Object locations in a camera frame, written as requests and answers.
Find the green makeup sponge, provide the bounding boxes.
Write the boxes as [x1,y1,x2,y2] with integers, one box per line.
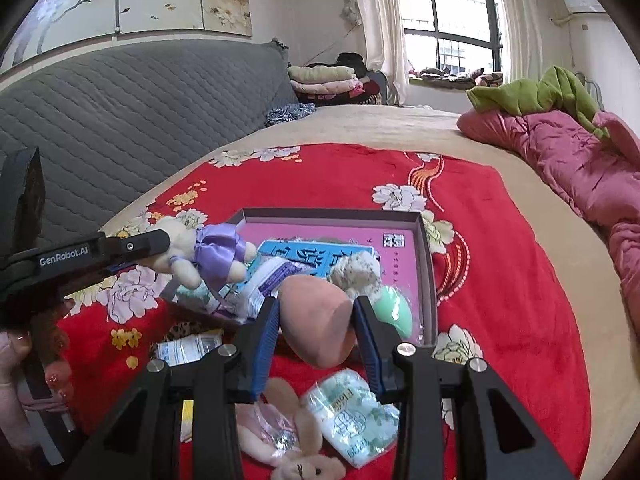
[372,285,413,340]

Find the blue white snack packet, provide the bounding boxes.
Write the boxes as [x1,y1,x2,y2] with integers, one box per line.
[218,254,316,324]

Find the pink makeup sponge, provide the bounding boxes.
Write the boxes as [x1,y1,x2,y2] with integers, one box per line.
[278,275,356,370]

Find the white floral scrunchie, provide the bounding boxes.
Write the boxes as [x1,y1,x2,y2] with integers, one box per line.
[326,252,383,304]

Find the pink bunny plush with tiara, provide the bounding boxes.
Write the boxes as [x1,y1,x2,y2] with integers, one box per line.
[235,377,346,480]

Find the yellow white snack packet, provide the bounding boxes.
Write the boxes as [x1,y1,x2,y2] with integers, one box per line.
[153,328,222,443]

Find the green tissue pack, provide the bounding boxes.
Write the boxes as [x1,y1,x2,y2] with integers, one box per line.
[302,368,399,469]
[171,281,221,315]

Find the cream bear purple dress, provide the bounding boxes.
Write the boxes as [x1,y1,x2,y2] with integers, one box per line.
[138,217,257,292]

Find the leopard print scrunchie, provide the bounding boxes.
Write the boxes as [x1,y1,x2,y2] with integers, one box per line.
[149,321,216,359]

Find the left human hand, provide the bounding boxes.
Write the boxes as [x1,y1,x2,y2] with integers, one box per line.
[1,300,78,465]

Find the grey shallow cardboard box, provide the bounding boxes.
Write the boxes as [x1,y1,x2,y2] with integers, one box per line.
[159,207,440,347]

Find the pink blue Chinese book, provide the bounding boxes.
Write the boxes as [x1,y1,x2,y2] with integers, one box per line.
[232,208,437,348]

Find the grey quilted headboard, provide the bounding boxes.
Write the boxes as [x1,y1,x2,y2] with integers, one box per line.
[1,39,295,245]

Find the red floral blanket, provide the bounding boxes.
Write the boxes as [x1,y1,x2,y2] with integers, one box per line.
[56,142,592,480]

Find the blue patterned cloth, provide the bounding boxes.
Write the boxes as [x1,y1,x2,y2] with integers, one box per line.
[266,102,316,127]

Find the stack of folded blankets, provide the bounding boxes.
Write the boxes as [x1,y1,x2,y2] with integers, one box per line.
[288,52,390,107]

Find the pink quilted comforter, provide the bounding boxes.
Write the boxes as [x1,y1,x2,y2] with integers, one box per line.
[457,110,640,328]

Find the clothes on window sill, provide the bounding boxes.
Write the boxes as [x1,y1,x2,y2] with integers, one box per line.
[409,67,503,90]

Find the green blanket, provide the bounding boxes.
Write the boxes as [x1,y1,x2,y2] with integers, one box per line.
[466,65,610,140]

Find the right cream curtain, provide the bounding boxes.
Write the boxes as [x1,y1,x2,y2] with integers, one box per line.
[499,0,544,82]

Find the cream curtain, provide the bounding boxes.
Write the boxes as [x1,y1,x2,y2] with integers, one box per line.
[499,0,544,82]
[341,0,409,105]

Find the black framed window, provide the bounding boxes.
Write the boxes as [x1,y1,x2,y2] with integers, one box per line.
[399,0,502,77]

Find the left cream curtain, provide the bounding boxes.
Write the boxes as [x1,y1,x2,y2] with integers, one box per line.
[341,0,409,105]

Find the white air conditioner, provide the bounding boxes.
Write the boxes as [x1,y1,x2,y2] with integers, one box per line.
[563,0,606,14]

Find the floral wall painting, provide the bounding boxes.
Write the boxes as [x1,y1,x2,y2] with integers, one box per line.
[1,0,252,72]

